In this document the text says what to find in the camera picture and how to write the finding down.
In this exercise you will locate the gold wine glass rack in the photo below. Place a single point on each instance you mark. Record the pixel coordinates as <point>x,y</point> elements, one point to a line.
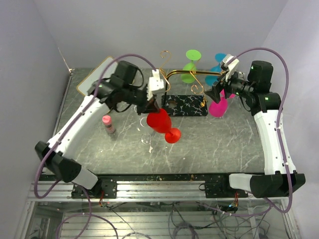
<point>194,105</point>

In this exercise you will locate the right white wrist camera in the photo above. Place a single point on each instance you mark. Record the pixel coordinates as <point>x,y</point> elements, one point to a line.
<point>229,65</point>

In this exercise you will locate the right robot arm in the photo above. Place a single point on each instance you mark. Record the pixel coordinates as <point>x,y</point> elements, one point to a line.
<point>280,178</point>

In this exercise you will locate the green plastic wine glass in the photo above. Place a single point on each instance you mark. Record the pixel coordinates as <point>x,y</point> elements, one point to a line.
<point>193,56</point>

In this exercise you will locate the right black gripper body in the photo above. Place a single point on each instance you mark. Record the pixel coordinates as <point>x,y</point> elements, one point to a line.
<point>234,85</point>

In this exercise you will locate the front clear wine glass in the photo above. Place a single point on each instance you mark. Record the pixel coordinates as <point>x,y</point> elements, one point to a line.
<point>146,131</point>

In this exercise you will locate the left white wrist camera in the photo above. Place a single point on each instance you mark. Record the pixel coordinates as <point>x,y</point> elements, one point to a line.
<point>155,84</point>

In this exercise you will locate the magenta plastic wine glass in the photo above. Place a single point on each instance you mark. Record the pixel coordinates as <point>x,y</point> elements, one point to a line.
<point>218,109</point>

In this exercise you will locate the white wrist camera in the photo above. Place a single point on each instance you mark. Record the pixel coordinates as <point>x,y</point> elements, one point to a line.
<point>155,84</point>
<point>229,65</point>

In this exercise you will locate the red plastic wine glass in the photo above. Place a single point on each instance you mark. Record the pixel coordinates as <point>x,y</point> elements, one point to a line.
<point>161,123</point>

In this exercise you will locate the pink capped small bottle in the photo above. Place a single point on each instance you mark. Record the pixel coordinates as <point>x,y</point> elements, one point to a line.
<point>107,122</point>

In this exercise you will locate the gold framed whiteboard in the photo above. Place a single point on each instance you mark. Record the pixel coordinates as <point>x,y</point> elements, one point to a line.
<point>94,75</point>

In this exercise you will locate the aluminium mounting rail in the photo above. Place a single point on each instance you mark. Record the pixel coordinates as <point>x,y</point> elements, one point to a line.
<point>139,191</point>

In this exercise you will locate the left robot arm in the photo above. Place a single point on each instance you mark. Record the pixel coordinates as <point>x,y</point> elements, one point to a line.
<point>113,86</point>

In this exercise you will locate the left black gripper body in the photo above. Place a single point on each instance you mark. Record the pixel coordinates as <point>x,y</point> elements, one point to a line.
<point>143,106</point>

